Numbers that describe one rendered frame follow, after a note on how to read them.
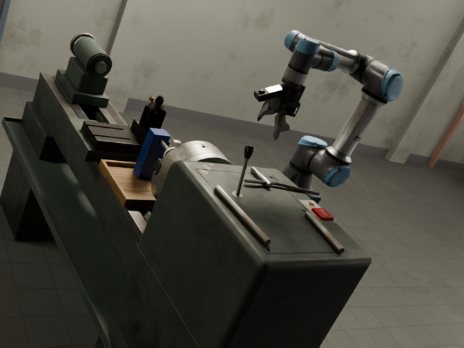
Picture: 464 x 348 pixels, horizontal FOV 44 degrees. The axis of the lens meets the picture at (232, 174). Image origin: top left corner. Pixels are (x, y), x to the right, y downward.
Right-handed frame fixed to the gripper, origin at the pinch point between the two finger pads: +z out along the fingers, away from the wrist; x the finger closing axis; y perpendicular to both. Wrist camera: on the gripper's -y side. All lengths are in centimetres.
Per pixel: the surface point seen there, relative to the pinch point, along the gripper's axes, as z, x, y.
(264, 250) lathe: 16, -51, -18
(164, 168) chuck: 27.8, 12.3, -25.4
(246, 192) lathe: 15.6, -19.3, -9.5
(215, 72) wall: 85, 338, 153
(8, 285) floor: 140, 74, -52
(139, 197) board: 50, 26, -24
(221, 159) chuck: 17.9, 7.2, -7.0
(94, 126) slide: 44, 72, -36
